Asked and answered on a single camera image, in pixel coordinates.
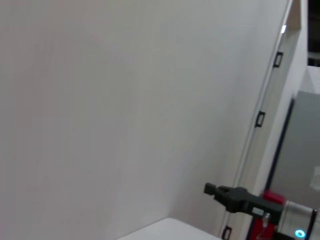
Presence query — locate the grey cabinet panel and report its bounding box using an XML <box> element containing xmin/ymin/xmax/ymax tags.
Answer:
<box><xmin>264</xmin><ymin>90</ymin><xmax>320</xmax><ymax>211</ymax></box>

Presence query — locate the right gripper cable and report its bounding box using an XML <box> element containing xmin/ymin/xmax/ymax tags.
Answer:
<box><xmin>258</xmin><ymin>212</ymin><xmax>271</xmax><ymax>240</ymax></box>

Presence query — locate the black frame bracket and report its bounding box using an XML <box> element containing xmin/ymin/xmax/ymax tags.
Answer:
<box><xmin>273</xmin><ymin>51</ymin><xmax>284</xmax><ymax>68</ymax></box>
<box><xmin>221</xmin><ymin>225</ymin><xmax>232</xmax><ymax>240</ymax></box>
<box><xmin>254</xmin><ymin>111</ymin><xmax>266</xmax><ymax>128</ymax></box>

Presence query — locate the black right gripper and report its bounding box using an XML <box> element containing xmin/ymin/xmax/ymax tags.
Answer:
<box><xmin>203</xmin><ymin>182</ymin><xmax>284</xmax><ymax>226</ymax></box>

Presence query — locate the white frame post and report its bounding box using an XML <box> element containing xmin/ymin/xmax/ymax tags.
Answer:
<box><xmin>219</xmin><ymin>0</ymin><xmax>305</xmax><ymax>240</ymax></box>

